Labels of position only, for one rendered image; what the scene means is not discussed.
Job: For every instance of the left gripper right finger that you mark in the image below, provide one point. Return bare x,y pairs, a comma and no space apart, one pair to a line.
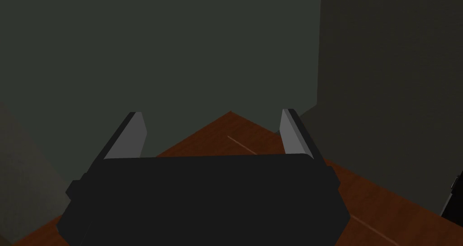
294,137

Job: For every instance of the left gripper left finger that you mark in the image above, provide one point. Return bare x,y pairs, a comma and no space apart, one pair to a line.
126,139

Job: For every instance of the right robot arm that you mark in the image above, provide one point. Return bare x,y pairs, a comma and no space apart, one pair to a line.
454,199

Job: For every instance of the brown wooden table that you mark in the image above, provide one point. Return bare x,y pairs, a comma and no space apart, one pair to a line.
376,202

